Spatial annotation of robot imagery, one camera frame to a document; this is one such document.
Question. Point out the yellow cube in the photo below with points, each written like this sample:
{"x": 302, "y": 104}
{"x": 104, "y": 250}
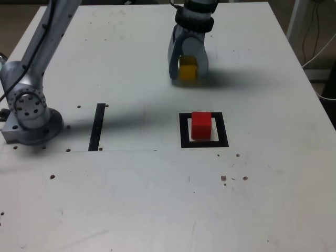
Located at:
{"x": 187, "y": 72}

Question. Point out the white metal frame leg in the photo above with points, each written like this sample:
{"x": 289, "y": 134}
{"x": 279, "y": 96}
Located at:
{"x": 294, "y": 18}

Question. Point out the black tape square outline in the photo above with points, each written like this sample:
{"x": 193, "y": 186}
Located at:
{"x": 204, "y": 145}

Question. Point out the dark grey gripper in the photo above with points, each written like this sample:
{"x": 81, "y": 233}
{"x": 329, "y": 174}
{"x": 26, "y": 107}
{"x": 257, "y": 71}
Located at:
{"x": 193, "y": 33}

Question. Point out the black tape strip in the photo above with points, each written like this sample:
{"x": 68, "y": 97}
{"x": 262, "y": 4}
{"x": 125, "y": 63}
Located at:
{"x": 95, "y": 141}

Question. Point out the grey bar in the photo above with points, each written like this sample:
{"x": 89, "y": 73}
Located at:
{"x": 320, "y": 74}

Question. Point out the red cube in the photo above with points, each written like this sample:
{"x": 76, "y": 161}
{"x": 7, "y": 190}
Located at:
{"x": 200, "y": 128}

